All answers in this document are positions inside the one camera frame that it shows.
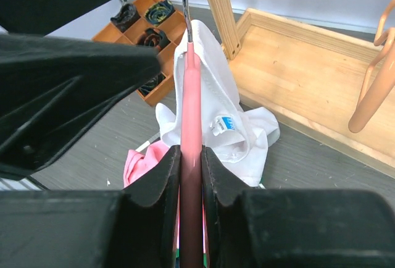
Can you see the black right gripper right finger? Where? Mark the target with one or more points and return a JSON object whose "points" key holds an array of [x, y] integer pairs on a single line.
{"points": [[248, 227]]}

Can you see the pink hanger of white shirt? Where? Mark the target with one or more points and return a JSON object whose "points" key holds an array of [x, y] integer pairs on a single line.
{"points": [[191, 239]]}

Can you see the wooden clothes rack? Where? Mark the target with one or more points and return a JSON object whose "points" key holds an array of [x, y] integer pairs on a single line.
{"points": [[309, 77]]}

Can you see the white plastic basket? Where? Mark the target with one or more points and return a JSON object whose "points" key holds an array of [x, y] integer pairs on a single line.
{"points": [[143, 146]]}

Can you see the orange wooden compartment tray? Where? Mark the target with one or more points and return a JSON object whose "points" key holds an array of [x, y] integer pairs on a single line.
{"points": [[159, 25]]}

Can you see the orange plastic hanger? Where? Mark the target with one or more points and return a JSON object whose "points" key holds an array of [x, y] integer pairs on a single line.
{"points": [[379, 76]]}

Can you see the white t shirt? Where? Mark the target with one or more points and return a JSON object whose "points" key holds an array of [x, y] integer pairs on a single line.
{"points": [[240, 139]]}

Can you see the pink t shirt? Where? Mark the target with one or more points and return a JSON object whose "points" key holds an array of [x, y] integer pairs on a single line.
{"points": [[137, 164]]}

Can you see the dark rolled sock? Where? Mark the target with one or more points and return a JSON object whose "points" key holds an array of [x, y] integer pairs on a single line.
{"points": [[153, 37], [126, 17], [151, 84], [159, 12]]}

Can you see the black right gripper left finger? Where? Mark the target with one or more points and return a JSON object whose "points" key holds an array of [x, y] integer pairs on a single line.
{"points": [[133, 227]]}

